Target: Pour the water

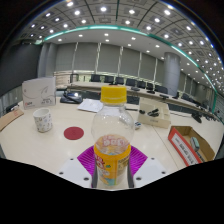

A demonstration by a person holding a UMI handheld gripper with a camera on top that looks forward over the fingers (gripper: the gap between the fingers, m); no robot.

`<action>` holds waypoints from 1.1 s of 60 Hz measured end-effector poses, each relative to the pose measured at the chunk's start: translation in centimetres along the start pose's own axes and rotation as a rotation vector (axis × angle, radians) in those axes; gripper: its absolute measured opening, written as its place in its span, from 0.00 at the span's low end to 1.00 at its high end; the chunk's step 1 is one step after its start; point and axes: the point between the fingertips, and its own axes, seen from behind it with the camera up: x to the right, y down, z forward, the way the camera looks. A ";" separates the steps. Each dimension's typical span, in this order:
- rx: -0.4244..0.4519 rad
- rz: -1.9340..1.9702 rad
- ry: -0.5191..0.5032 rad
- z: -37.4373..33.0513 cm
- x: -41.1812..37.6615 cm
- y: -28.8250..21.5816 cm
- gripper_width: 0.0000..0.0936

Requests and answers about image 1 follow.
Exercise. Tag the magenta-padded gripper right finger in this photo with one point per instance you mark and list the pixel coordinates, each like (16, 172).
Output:
(150, 170)

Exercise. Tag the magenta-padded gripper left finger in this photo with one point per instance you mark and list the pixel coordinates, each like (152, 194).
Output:
(75, 170)

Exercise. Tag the yellow-capped clear drink bottle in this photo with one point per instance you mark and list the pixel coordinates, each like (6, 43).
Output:
(112, 123)

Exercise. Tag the flat round red coaster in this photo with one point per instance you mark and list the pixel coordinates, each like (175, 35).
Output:
(73, 133)

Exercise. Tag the red-edged brown cardboard box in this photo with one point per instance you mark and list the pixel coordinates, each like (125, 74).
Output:
(181, 146)

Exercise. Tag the white power strip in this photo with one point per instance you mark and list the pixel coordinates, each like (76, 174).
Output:
(137, 125)

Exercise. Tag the open white cardboard box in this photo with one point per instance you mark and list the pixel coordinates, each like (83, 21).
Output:
(156, 120)

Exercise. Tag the black tool in white box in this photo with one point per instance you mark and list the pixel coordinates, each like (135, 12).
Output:
(153, 112)

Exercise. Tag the white patterned cup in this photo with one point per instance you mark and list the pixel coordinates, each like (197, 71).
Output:
(42, 120)

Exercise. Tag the white paper sheet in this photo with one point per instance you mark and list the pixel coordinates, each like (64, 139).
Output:
(89, 105)

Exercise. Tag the black desk phone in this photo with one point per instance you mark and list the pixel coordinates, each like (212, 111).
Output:
(70, 97)

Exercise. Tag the long curved conference desk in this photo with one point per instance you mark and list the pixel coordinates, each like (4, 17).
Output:
(146, 94)

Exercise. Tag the brown paper envelope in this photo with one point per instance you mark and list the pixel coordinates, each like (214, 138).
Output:
(10, 119)

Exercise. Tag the black desk microphones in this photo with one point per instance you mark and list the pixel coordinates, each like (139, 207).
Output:
(135, 88)

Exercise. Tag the white paper ream package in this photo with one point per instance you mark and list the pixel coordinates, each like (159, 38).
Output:
(38, 93)

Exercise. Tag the black office chairs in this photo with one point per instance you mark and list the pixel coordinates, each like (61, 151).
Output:
(120, 80)

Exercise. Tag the ceiling lights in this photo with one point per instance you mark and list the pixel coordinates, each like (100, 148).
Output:
(103, 9)

